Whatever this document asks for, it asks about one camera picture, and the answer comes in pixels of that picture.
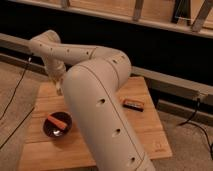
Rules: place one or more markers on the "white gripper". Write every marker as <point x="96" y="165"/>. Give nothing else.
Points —
<point x="55" y="70"/>

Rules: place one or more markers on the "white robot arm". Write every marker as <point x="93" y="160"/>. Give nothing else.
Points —
<point x="89" y="77"/>

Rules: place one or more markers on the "orange block in cup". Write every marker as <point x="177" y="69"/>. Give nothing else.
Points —
<point x="60" y="124"/>

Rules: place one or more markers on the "dark ceramic cup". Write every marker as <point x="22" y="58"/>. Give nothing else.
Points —
<point x="53" y="131"/>

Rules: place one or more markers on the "wooden board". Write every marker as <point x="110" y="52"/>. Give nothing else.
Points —
<point x="42" y="153"/>

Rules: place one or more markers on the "black orange rectangular block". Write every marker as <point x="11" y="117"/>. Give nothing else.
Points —
<point x="133" y="104"/>

